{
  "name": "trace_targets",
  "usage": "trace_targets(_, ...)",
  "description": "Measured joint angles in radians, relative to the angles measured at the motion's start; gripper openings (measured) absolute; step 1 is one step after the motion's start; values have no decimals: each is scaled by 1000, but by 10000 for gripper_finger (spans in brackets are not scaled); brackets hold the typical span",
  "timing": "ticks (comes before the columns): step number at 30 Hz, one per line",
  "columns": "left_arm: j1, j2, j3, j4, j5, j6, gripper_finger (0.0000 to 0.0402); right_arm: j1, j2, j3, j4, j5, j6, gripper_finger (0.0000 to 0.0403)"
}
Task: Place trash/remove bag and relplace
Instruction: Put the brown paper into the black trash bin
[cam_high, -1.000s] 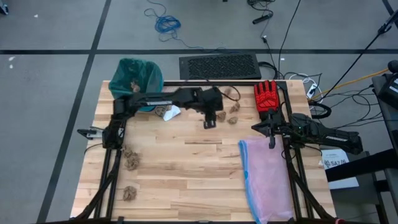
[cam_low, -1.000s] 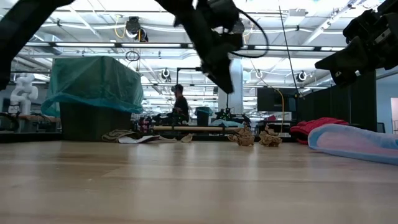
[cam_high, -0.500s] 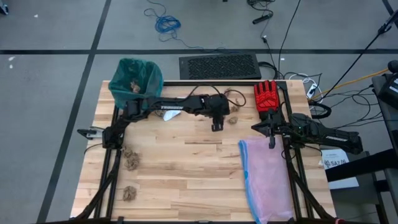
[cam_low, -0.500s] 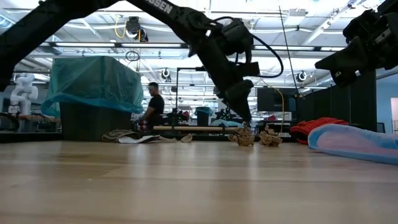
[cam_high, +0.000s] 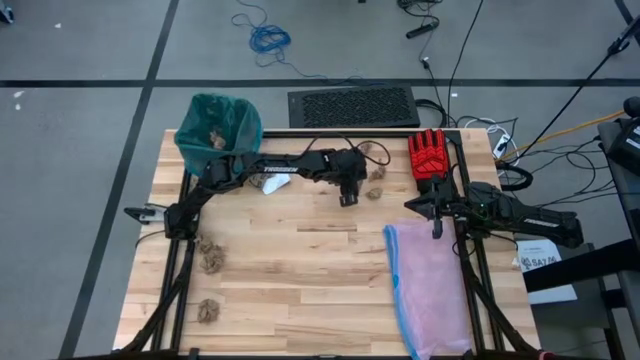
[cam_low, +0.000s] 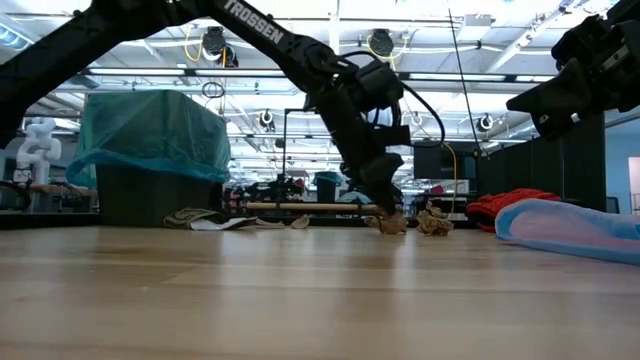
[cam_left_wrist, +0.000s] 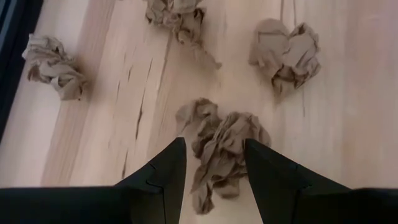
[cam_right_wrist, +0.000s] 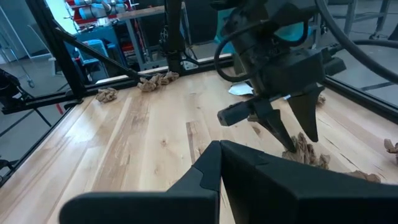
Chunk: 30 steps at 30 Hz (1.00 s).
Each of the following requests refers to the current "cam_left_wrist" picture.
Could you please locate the brown paper ball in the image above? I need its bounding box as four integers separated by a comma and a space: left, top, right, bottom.
21, 33, 89, 101
175, 97, 272, 216
144, 0, 223, 71
248, 17, 322, 102

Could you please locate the black table edge bar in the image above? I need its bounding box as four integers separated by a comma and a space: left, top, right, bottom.
0, 0, 45, 142

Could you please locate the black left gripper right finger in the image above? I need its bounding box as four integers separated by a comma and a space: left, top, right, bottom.
244, 138, 398, 224

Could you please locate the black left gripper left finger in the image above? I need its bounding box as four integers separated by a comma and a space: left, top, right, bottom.
0, 136, 188, 224

